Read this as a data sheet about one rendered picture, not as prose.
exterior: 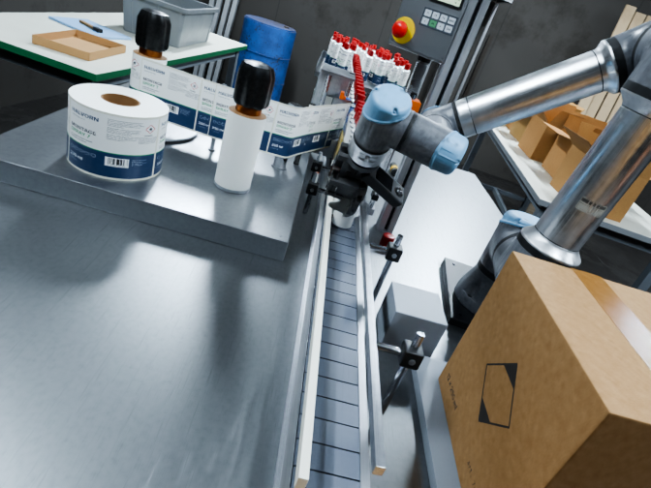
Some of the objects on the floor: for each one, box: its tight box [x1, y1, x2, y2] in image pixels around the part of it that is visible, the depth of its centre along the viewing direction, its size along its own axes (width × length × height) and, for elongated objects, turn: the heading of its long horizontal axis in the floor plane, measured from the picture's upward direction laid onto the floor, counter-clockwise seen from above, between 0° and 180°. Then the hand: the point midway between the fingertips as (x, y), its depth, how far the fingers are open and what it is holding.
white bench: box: [0, 13, 248, 88], centre depth 286 cm, size 190×75×80 cm, turn 143°
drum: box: [233, 15, 296, 102], centre depth 507 cm, size 57×57×86 cm
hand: (348, 212), depth 108 cm, fingers closed, pressing on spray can
